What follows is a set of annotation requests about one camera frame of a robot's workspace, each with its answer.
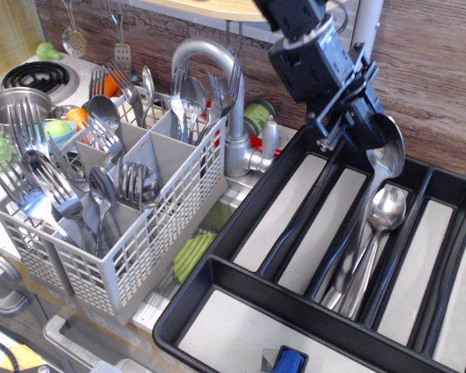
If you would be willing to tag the steel fork front left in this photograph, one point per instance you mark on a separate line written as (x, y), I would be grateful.
(23, 189)

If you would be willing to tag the hanging steel spatula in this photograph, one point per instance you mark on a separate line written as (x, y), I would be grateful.
(122, 50)

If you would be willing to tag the grey plastic cutlery basket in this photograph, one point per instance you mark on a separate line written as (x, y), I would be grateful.
(142, 243)

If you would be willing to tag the blue object at bottom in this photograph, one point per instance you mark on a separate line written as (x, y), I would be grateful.
(283, 360)

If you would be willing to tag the green tin can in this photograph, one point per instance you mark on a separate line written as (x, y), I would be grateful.
(256, 115)

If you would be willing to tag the green striped toy vegetable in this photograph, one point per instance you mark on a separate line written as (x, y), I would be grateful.
(190, 254)

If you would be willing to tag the green toy broccoli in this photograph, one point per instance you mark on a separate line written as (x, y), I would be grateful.
(46, 52)

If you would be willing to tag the orange toy carrot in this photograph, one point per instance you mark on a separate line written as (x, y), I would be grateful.
(78, 116)

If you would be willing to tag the steel spoon in basket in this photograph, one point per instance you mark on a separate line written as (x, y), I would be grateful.
(104, 123)

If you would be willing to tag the steel spoons in tray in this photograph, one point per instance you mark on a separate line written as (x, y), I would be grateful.
(387, 212)

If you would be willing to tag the black coil stove burner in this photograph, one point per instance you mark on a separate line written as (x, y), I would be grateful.
(55, 79)

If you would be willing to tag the white metal pole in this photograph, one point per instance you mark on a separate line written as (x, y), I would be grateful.
(358, 25)

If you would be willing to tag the black cutlery tray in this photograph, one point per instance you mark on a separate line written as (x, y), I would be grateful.
(259, 286)

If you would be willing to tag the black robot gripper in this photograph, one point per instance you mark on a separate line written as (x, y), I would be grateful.
(314, 66)

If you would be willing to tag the silver kitchen faucet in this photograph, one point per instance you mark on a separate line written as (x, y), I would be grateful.
(240, 157)

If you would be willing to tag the steel cooking pot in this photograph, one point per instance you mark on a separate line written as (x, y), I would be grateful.
(17, 99)

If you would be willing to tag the steel fork centre basket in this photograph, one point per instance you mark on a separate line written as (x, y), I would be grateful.
(136, 184)

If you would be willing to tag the hanging steel skimmer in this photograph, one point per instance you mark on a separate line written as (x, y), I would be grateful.
(73, 40)

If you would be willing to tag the teal bowl with green ball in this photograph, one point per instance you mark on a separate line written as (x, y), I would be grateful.
(60, 130)

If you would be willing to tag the large steel spoon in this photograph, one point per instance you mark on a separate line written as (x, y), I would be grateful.
(387, 162)

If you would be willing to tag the round wooden shelf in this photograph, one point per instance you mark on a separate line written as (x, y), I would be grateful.
(234, 10)

